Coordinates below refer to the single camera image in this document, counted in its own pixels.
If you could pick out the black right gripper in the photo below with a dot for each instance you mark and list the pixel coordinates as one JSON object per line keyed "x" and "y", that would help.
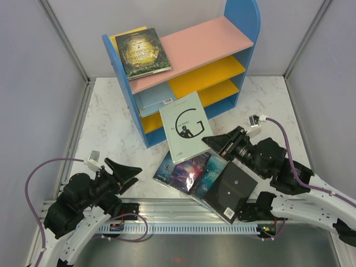
{"x": 226, "y": 143}

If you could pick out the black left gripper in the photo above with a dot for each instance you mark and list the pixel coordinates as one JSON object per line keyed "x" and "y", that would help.
{"x": 123, "y": 173}

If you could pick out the grey Great Gatsby book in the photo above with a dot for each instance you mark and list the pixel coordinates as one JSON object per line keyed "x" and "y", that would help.
{"x": 185, "y": 125}

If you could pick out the purple Robinson Crusoe book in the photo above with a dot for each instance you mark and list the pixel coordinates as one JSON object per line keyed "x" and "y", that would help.
{"x": 185, "y": 175}

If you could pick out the black book with barcode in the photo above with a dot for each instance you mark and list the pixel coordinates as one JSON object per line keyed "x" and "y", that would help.
{"x": 230, "y": 192}

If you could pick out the light blue Old Man book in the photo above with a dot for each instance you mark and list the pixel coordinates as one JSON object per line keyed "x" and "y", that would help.
{"x": 152, "y": 99}

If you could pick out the green Alice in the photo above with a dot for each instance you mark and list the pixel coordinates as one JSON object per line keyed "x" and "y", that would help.
{"x": 142, "y": 54}

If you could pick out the yellow book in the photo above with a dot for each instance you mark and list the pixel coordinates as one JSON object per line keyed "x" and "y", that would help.
{"x": 125, "y": 34}

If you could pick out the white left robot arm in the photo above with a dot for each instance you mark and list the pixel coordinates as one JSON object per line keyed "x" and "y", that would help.
{"x": 84, "y": 205}

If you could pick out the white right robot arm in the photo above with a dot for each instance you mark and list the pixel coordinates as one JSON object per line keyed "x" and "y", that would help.
{"x": 304, "y": 195}

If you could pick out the teal ocean cover book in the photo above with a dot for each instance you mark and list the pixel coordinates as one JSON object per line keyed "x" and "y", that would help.
{"x": 214, "y": 168}

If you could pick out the dark blue Wuthering Heights book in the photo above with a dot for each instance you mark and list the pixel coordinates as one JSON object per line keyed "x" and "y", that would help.
{"x": 164, "y": 171}

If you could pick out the blue pink yellow bookshelf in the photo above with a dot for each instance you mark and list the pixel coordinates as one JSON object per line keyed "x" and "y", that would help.
{"x": 211, "y": 58}

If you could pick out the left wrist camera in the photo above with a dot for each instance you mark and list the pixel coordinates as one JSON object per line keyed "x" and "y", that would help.
{"x": 92, "y": 161}

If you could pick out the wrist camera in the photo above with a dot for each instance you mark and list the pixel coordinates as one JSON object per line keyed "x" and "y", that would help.
{"x": 256, "y": 120}
{"x": 92, "y": 161}

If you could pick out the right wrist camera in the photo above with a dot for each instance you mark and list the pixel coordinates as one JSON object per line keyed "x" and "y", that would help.
{"x": 256, "y": 120}

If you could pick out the aluminium mounting rail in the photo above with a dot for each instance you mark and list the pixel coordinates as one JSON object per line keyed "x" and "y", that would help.
{"x": 190, "y": 211}

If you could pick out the white slotted cable duct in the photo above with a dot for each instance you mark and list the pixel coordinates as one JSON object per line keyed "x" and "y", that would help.
{"x": 180, "y": 228}

